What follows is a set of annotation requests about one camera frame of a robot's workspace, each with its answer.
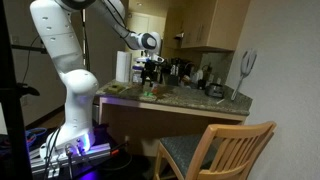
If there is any wooden chair grey seat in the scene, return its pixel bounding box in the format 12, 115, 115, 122
153, 121, 276, 180

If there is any white fly swatter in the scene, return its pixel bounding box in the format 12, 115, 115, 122
231, 49, 257, 101

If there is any clear jar purple lid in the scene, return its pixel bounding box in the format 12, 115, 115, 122
132, 65, 143, 83

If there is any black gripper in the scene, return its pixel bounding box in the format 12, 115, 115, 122
142, 61, 158, 88

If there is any white paper towel roll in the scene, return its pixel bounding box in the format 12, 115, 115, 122
116, 51, 132, 83

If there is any black camera stand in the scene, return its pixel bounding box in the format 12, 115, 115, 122
0, 0, 33, 180

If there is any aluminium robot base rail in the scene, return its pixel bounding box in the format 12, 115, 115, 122
29, 143, 111, 179

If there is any green round lid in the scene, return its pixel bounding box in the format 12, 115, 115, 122
143, 92, 156, 98

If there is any wooden wall cabinet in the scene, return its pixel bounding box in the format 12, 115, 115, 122
163, 0, 251, 51

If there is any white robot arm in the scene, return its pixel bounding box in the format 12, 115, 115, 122
30, 0, 161, 152

